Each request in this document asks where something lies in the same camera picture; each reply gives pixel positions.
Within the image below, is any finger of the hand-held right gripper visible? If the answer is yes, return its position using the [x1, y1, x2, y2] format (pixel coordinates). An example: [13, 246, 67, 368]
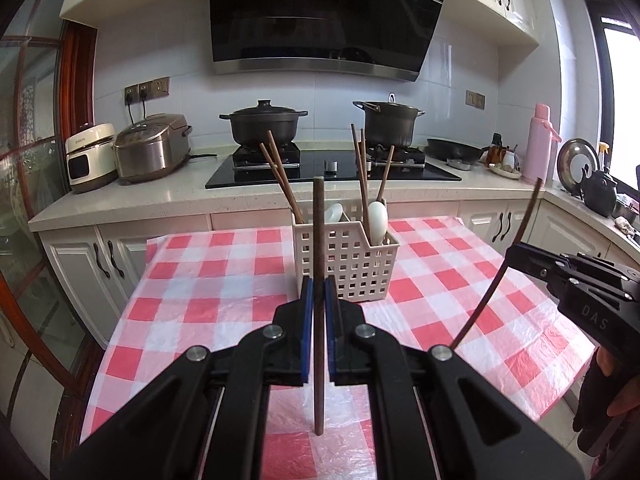
[504, 251, 569, 292]
[514, 241, 629, 282]

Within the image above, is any person's right hand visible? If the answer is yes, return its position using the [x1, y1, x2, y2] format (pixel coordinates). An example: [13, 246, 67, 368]
[574, 345, 640, 461]

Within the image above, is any black kettle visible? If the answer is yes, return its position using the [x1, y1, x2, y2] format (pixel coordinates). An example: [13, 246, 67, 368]
[580, 165, 618, 218]

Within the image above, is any black range hood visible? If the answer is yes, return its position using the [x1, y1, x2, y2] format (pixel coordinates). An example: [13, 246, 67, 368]
[209, 0, 451, 82]

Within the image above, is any dark window frame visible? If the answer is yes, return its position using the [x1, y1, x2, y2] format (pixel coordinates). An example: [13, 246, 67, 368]
[586, 2, 640, 201]

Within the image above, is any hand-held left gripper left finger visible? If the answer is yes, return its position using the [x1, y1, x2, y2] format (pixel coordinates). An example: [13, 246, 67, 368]
[50, 276, 315, 480]

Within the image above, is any black burner grate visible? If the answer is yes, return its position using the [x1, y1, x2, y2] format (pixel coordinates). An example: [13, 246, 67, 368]
[232, 141, 302, 170]
[365, 144, 427, 166]

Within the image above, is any brass wall socket panel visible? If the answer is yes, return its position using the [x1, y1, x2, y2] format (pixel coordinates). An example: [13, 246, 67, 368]
[124, 76, 171, 107]

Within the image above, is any red white checked tablecloth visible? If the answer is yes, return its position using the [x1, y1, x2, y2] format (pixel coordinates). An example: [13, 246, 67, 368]
[80, 216, 596, 480]

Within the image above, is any white countertop cooker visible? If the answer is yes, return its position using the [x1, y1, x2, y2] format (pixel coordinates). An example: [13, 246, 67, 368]
[65, 122, 119, 194]

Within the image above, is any black casserole pot with lid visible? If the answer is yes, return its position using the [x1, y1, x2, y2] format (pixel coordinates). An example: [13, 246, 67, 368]
[219, 99, 309, 147]

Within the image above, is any brown wooden chopstick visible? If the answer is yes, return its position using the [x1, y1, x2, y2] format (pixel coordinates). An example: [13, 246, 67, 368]
[258, 142, 302, 224]
[376, 145, 396, 204]
[266, 130, 306, 224]
[359, 129, 373, 211]
[350, 123, 367, 222]
[312, 176, 326, 436]
[451, 177, 547, 350]

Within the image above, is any white plastic utensil basket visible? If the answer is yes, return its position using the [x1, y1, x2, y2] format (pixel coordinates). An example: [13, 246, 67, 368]
[292, 220, 401, 303]

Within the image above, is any silver rice cooker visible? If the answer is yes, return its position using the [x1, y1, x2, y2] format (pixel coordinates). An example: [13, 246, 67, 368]
[112, 113, 194, 184]

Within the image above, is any black power cord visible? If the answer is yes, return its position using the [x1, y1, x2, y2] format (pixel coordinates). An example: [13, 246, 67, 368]
[127, 95, 149, 124]

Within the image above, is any pink thermos flask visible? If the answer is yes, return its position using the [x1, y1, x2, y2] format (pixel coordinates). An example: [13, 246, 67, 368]
[521, 103, 562, 186]

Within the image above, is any black stockpot with lid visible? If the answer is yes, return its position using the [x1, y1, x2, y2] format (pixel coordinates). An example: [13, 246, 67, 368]
[352, 92, 426, 148]

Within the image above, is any round glass pot lid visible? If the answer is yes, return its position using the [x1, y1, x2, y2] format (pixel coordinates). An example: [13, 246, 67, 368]
[557, 137, 601, 193]

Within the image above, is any black glass gas cooktop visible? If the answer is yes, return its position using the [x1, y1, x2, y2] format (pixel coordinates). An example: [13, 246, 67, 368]
[205, 147, 463, 190]

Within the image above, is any black wok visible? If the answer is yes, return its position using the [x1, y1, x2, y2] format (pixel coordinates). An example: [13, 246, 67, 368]
[425, 137, 491, 165]

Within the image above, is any wooden framed glass door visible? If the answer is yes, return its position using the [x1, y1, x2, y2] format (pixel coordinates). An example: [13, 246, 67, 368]
[0, 20, 101, 461]

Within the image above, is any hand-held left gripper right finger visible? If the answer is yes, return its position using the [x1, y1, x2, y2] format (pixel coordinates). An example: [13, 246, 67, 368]
[324, 276, 586, 480]

